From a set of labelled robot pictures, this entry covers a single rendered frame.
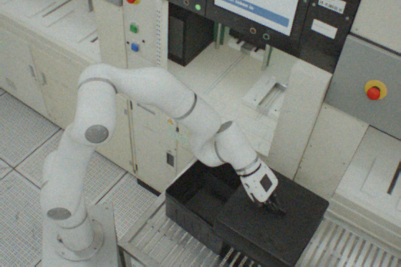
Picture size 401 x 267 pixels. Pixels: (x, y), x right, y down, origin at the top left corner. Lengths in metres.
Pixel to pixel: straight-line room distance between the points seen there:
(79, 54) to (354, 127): 1.41
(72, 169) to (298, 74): 0.74
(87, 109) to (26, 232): 1.71
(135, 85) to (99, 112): 0.11
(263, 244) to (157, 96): 0.60
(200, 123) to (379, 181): 0.95
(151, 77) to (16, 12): 1.73
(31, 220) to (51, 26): 1.12
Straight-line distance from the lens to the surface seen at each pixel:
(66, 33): 2.44
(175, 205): 1.62
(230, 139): 1.28
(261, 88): 2.04
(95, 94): 1.08
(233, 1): 1.45
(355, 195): 1.81
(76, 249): 1.68
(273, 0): 1.37
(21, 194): 2.84
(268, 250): 1.39
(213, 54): 2.23
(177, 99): 1.08
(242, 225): 1.41
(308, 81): 1.40
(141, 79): 1.05
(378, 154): 1.98
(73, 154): 1.22
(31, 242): 2.65
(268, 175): 1.39
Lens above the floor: 2.28
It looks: 47 degrees down
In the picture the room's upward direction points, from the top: 5 degrees clockwise
